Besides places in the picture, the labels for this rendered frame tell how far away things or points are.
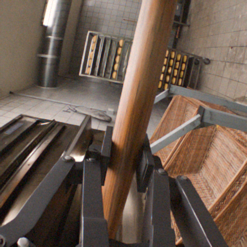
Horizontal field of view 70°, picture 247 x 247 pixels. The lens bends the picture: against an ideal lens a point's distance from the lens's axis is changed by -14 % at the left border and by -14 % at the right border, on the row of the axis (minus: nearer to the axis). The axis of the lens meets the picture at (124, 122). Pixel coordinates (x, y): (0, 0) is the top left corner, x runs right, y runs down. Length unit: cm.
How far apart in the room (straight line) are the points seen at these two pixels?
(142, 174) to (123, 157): 3
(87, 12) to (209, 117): 496
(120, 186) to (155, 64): 12
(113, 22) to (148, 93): 510
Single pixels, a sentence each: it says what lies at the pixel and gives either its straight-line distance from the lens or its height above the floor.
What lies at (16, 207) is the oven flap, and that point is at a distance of 100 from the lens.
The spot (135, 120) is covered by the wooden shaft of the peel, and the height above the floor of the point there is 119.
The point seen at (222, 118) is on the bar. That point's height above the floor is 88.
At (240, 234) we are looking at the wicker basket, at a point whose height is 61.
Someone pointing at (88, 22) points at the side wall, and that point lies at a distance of 533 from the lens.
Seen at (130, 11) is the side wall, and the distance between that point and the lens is 531.
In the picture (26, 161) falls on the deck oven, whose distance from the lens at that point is 129.
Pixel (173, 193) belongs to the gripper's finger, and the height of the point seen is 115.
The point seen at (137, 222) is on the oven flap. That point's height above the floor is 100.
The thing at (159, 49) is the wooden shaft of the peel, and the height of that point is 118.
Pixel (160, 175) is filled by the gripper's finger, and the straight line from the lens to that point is 16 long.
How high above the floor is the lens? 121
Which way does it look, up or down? 3 degrees down
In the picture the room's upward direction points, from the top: 79 degrees counter-clockwise
